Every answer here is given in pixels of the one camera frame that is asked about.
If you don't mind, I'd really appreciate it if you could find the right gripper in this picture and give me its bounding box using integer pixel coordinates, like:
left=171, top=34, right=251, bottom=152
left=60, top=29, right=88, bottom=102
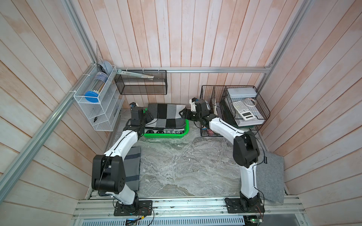
left=179, top=110, right=203, bottom=125

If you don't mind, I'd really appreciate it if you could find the black white smiley scarf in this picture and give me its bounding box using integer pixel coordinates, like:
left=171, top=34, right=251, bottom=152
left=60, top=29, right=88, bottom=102
left=145, top=128, right=185, bottom=134

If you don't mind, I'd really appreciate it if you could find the grey black checkered scarf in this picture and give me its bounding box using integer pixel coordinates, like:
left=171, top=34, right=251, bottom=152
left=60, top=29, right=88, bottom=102
left=146, top=103, right=186, bottom=130

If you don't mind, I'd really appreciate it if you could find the grey navy striped scarf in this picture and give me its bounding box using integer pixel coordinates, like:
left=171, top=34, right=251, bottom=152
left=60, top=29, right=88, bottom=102
left=123, top=147, right=141, bottom=192

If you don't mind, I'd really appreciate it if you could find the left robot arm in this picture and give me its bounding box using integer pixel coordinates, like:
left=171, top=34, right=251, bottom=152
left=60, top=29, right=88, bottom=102
left=91, top=102, right=153, bottom=220

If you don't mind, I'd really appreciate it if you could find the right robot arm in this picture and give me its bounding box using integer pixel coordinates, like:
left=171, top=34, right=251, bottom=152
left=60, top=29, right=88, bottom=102
left=179, top=98, right=265, bottom=217

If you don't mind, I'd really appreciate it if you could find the green plastic basket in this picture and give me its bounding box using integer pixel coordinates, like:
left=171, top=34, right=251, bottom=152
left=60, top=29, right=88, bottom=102
left=144, top=120, right=189, bottom=138

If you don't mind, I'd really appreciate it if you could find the green book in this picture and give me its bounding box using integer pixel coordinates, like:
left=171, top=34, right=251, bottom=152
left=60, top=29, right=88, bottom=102
left=220, top=99, right=255, bottom=131

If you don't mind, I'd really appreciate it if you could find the white flat box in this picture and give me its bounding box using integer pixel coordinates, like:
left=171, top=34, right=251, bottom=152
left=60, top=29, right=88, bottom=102
left=227, top=87, right=257, bottom=98

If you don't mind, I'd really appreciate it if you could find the white calculator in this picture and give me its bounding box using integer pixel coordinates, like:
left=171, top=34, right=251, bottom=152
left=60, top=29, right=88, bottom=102
left=232, top=101, right=255, bottom=121

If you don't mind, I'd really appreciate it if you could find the blue capped clear tube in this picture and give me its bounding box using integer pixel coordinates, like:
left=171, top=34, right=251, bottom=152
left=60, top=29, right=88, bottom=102
left=84, top=72, right=108, bottom=103

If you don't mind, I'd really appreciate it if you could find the grey round bowl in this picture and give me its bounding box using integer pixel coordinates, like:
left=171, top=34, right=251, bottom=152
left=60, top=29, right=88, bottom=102
left=98, top=60, right=113, bottom=76

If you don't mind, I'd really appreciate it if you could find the grey felt mat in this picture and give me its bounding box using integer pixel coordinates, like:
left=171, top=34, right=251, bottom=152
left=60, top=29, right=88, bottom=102
left=255, top=152, right=285, bottom=203

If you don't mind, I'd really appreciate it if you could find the black mesh wall basket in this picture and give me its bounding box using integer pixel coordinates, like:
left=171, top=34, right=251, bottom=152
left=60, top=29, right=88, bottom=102
left=114, top=69, right=168, bottom=95

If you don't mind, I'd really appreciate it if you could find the black wire grid organizer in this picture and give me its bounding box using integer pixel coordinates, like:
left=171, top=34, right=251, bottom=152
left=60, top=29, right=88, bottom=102
left=199, top=85, right=270, bottom=134

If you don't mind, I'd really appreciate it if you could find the white mesh wall shelf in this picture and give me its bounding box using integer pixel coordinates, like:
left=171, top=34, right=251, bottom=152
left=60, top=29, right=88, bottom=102
left=74, top=65, right=124, bottom=131

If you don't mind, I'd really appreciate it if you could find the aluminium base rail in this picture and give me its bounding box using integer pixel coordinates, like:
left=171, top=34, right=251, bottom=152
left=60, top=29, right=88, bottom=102
left=70, top=195, right=311, bottom=226

